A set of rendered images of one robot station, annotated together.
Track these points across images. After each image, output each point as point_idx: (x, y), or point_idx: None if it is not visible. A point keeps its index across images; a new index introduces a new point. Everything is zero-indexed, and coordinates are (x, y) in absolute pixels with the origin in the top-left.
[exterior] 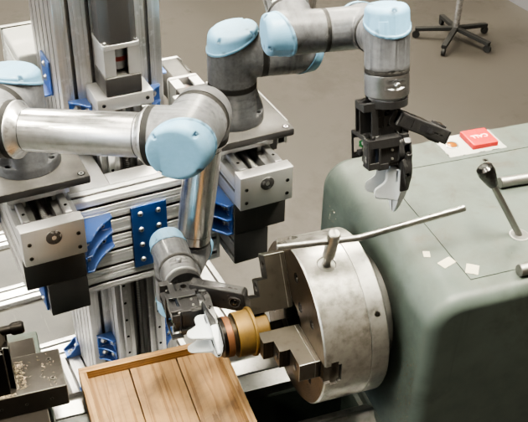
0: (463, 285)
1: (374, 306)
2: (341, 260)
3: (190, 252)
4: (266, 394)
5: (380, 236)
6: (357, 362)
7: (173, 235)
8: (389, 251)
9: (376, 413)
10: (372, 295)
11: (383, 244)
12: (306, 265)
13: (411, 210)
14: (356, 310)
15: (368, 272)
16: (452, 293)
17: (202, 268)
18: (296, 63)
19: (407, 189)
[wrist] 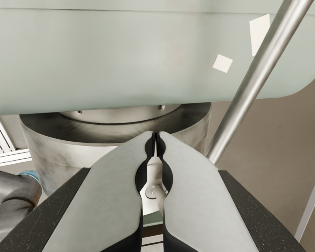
0: None
1: (205, 129)
2: (157, 173)
3: (12, 221)
4: None
5: (118, 104)
6: None
7: None
8: (158, 103)
9: None
10: (200, 133)
11: (137, 105)
12: (153, 209)
13: (64, 17)
14: (202, 148)
15: (181, 140)
16: None
17: None
18: None
19: (225, 171)
